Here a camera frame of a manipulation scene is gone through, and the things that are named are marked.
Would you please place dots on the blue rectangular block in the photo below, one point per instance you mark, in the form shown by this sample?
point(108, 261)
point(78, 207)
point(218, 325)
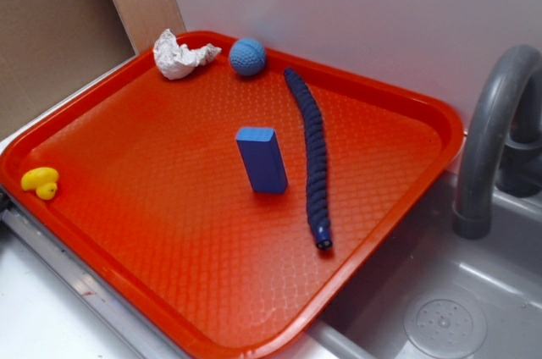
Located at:
point(262, 159)

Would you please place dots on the light blue ball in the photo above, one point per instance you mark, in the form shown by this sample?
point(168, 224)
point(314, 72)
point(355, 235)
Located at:
point(247, 57)

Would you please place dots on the grey toy sink basin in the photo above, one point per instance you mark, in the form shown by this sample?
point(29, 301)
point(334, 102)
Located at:
point(428, 293)

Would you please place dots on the red plastic tray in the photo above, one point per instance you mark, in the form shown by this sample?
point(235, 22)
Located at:
point(154, 197)

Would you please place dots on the crumpled white paper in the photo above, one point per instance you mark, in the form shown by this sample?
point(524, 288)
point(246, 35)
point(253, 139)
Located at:
point(176, 61)

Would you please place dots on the grey plastic faucet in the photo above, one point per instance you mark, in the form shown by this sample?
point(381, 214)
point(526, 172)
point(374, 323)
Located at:
point(503, 146)

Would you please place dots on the yellow rubber duck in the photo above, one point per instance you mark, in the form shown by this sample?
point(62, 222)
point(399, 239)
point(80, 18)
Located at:
point(43, 181)

